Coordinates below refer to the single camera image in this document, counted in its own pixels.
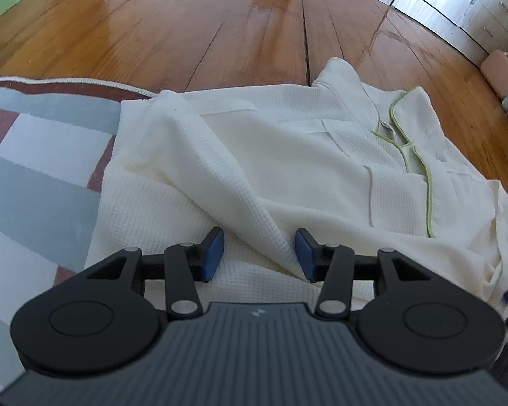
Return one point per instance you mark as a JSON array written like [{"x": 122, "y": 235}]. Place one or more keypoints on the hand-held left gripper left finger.
[{"x": 214, "y": 258}]

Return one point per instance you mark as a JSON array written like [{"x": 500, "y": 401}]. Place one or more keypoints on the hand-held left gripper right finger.
[{"x": 305, "y": 258}]

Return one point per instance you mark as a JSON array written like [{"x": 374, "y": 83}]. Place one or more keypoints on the cream waffle pajama top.
[{"x": 321, "y": 177}]

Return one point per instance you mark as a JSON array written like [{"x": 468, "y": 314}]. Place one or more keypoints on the checkered pastel rug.
[{"x": 38, "y": 169}]

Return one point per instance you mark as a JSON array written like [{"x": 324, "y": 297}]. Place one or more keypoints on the pink case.
[{"x": 501, "y": 72}]

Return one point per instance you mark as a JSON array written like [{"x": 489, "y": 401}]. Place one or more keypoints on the light wood wardrobe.
[{"x": 470, "y": 4}]

